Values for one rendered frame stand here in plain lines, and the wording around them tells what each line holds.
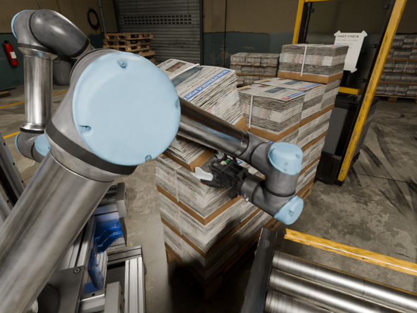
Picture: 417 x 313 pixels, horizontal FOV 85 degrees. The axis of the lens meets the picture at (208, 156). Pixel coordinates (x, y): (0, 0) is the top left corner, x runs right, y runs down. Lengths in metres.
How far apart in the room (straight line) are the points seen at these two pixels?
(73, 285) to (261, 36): 7.65
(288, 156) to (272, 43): 7.39
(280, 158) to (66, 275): 0.62
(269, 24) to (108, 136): 7.69
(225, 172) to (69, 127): 0.47
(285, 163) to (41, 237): 0.44
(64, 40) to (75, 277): 0.72
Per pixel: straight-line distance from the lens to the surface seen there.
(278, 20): 7.84
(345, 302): 0.75
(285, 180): 0.55
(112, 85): 0.25
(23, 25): 1.06
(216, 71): 0.81
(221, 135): 0.52
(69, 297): 0.73
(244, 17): 8.03
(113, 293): 0.75
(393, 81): 6.42
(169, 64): 0.99
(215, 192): 1.03
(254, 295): 0.68
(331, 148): 2.66
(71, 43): 0.97
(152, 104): 0.26
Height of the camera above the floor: 1.38
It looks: 29 degrees down
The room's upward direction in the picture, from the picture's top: straight up
